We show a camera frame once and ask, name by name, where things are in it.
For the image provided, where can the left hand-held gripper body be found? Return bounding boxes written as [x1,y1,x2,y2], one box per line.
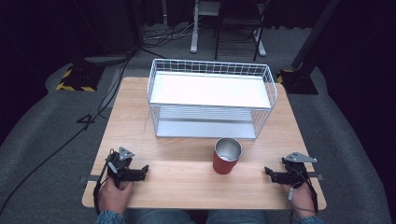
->
[106,146,145,189]

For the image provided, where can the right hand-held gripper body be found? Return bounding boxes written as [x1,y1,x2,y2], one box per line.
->
[275,151,318,189]

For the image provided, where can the red metal cup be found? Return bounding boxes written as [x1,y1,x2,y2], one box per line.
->
[212,136,243,175]

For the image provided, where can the white wire shelf rack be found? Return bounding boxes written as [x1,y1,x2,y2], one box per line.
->
[147,58,278,140]

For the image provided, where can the person's right hand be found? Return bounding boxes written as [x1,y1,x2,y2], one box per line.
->
[280,182,317,218]

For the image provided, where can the person's left hand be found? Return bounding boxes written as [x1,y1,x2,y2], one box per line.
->
[98,177,135,216]

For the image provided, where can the grey tape strip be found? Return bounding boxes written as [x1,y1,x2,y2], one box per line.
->
[79,175,102,185]
[307,171,325,182]

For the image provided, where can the black yellow striped stand base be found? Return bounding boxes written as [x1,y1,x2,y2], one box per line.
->
[276,68,319,96]
[55,63,106,93]

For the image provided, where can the black slanted stand pole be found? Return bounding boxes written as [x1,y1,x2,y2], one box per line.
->
[290,0,342,71]

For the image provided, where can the black chair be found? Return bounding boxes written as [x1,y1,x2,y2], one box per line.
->
[213,0,269,63]

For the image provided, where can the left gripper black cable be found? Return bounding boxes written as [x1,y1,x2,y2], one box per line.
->
[92,148,117,217]

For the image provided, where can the long black floor cable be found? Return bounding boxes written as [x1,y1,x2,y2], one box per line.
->
[0,54,135,217]

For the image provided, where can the bundle of floor cables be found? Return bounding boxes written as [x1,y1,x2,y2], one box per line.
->
[141,18,200,49]

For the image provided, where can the white desk frame legs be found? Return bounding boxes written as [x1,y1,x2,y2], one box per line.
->
[190,0,268,58]

